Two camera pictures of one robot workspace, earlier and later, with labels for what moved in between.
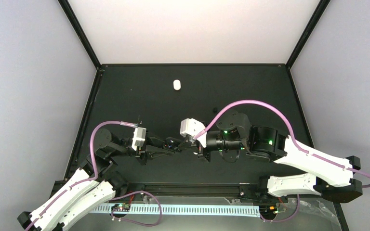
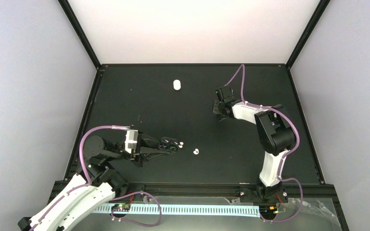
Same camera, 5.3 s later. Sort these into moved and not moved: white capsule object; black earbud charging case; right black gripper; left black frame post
Moved: right black gripper
Not moved: left black frame post; black earbud charging case; white capsule object
